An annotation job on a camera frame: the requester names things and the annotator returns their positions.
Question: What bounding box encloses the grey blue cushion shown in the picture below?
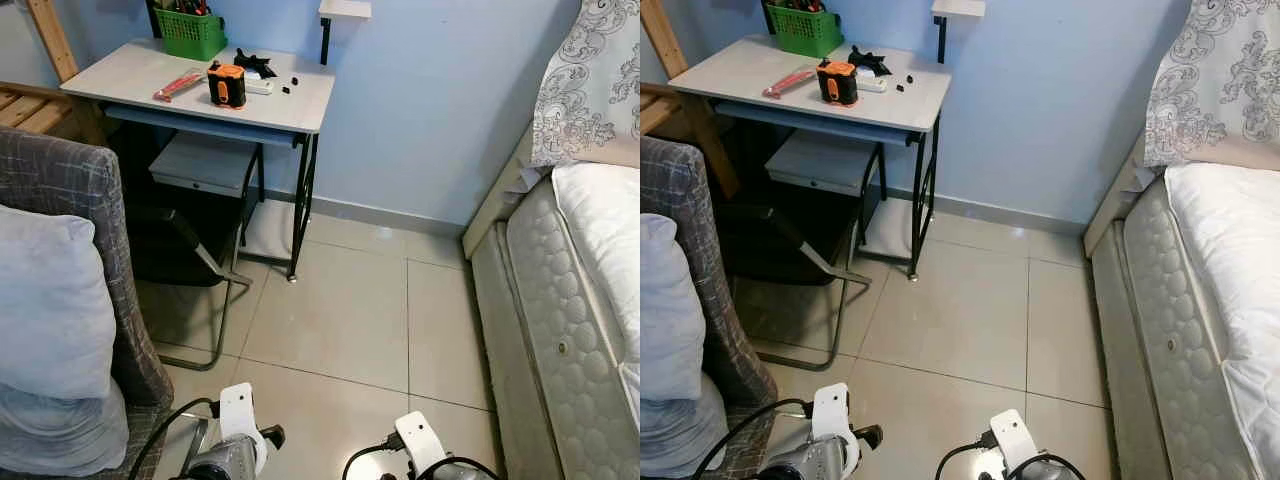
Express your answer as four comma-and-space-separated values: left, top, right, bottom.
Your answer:
640, 374, 730, 472
0, 378, 130, 477

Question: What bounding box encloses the black folding chair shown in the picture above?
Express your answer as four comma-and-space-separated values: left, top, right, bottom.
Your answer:
120, 198, 257, 372
714, 198, 872, 372

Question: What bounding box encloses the pale blue pillow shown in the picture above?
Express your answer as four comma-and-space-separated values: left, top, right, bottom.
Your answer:
0, 205, 117, 402
640, 212, 710, 402

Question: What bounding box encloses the grey plaid armchair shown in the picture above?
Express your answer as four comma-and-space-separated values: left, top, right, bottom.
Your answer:
640, 135, 782, 480
0, 127, 177, 480

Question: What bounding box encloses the white quilt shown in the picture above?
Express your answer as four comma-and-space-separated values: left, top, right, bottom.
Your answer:
552, 162, 641, 401
1165, 162, 1280, 480

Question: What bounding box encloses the orange black box device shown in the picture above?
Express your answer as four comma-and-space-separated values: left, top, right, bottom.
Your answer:
207, 62, 248, 110
816, 59, 860, 108

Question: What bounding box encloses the red flat package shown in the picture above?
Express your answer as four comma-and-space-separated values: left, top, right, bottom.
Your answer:
762, 67, 819, 101
153, 68, 208, 103

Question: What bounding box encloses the black crumpled cloth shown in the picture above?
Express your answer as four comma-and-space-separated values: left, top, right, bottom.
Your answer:
233, 48, 279, 80
847, 45, 892, 78

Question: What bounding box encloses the wooden slatted bench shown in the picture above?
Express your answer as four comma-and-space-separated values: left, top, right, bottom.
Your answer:
640, 82, 703, 137
0, 82, 113, 147

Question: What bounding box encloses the green plastic basket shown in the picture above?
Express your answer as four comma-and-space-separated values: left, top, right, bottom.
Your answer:
765, 3, 845, 59
153, 5, 229, 62

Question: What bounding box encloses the grey floral pillow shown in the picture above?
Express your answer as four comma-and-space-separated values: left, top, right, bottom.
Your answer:
1143, 0, 1280, 169
530, 0, 641, 169

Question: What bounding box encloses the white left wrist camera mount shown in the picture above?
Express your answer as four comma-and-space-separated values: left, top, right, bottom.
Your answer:
809, 383, 862, 473
217, 383, 270, 473

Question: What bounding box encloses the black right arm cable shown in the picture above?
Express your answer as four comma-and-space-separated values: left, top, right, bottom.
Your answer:
341, 432, 405, 480
934, 430, 997, 480

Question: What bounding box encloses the beige bed frame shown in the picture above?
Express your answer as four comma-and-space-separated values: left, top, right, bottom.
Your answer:
461, 128, 563, 480
1083, 128, 1183, 480

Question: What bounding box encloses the grey desk black metal frame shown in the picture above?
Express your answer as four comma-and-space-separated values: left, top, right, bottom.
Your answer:
60, 38, 337, 284
668, 35, 952, 282

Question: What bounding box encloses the white shelf black bracket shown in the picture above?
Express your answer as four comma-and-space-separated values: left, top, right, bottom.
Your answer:
930, 0, 987, 66
318, 0, 373, 67

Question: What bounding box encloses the wooden slanted post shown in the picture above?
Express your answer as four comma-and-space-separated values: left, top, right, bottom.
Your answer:
25, 0, 80, 84
640, 0, 742, 200

